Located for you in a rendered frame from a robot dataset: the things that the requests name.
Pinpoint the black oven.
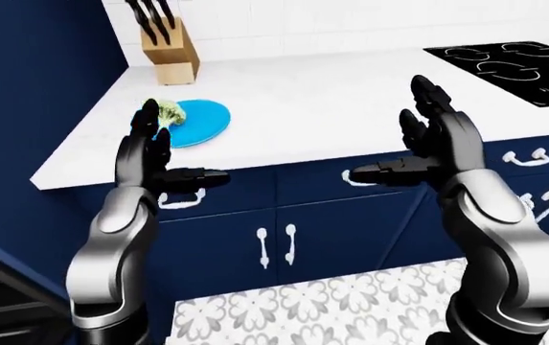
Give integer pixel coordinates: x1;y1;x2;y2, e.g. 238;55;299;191
0;249;81;345

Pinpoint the green broccoli floret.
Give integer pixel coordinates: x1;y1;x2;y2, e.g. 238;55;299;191
155;99;189;129

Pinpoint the wooden knife block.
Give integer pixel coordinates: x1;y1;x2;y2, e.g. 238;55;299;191
140;17;201;86

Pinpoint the round blue plate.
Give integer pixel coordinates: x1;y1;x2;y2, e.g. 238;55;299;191
157;99;233;150

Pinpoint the black knife handle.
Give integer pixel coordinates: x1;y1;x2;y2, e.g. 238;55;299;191
125;0;157;40
139;0;172;47
156;0;177;29

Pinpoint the navy blue base cabinet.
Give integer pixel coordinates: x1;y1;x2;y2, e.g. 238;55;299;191
75;130;549;345

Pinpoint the black induction cooktop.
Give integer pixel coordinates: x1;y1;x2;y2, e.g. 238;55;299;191
423;40;549;109

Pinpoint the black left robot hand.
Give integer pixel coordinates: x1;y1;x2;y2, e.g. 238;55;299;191
113;98;232;193

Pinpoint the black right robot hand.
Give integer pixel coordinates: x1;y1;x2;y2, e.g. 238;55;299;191
352;74;487;188

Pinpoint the white cabinet door handle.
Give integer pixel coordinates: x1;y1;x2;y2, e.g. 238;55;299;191
255;227;270;270
284;223;298;267

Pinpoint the white drawer handle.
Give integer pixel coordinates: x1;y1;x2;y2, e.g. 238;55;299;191
157;187;208;210
517;189;549;226
341;169;380;188
501;147;549;167

